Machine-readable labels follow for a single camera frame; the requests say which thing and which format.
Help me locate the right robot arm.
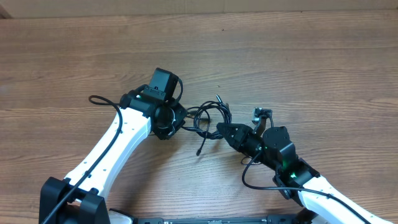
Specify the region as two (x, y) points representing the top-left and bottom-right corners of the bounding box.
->
(216, 123), (388, 223)

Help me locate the thin black USB cable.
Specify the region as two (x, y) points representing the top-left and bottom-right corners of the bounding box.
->
(195, 93), (231, 156)

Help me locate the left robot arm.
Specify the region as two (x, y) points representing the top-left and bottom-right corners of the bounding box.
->
(39, 68), (187, 223)

